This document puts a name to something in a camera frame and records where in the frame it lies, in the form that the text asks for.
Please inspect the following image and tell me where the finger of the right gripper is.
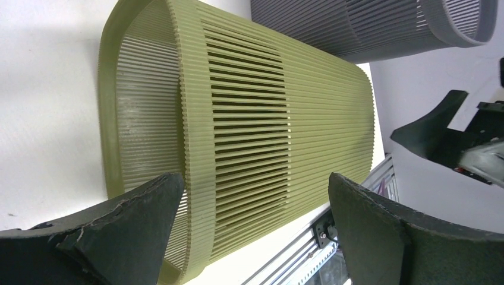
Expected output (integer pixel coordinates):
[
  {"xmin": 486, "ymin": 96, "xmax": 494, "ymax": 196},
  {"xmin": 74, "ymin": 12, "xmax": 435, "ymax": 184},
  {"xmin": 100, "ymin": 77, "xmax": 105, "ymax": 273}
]
[{"xmin": 390, "ymin": 90, "xmax": 468, "ymax": 159}]

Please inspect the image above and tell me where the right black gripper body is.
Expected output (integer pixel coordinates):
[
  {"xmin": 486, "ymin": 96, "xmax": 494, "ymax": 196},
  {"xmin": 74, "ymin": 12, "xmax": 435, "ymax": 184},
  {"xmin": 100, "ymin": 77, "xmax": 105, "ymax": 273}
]
[{"xmin": 431, "ymin": 100, "xmax": 503, "ymax": 185}]

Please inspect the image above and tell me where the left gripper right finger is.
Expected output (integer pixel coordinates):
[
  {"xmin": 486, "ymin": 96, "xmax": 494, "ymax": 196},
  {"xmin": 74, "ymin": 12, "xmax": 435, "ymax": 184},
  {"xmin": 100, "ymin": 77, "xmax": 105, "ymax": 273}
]
[{"xmin": 328, "ymin": 173, "xmax": 503, "ymax": 284}]

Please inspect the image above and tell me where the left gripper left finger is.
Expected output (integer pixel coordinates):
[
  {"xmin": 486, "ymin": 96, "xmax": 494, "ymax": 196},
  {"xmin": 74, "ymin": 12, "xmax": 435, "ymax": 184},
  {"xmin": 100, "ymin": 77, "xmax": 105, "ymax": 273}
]
[{"xmin": 1, "ymin": 173, "xmax": 184, "ymax": 284}]

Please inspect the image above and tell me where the green plastic basket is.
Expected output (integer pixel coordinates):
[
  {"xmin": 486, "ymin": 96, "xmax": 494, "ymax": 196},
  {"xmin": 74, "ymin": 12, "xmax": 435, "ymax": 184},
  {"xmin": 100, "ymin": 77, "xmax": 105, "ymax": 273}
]
[{"xmin": 97, "ymin": 1, "xmax": 374, "ymax": 284}]

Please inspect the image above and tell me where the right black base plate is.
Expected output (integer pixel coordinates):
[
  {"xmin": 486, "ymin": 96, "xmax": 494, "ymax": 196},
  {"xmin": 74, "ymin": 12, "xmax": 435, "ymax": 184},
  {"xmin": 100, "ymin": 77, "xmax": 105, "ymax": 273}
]
[{"xmin": 311, "ymin": 209, "xmax": 339, "ymax": 249}]

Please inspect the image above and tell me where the grey plastic basket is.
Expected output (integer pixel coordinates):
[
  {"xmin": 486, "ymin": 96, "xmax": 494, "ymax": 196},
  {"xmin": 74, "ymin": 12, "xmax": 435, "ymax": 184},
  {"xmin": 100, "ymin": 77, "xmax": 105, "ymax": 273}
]
[{"xmin": 251, "ymin": 0, "xmax": 499, "ymax": 64}]

